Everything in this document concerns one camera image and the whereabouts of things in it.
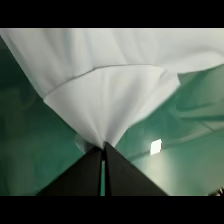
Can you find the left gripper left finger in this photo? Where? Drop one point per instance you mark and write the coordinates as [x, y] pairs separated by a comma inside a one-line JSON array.
[[81, 178]]

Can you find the white shirt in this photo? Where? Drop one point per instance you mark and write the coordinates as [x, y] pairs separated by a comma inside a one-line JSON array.
[[106, 73]]

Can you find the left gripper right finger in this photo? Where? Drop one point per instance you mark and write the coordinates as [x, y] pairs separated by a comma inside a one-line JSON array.
[[126, 178]]

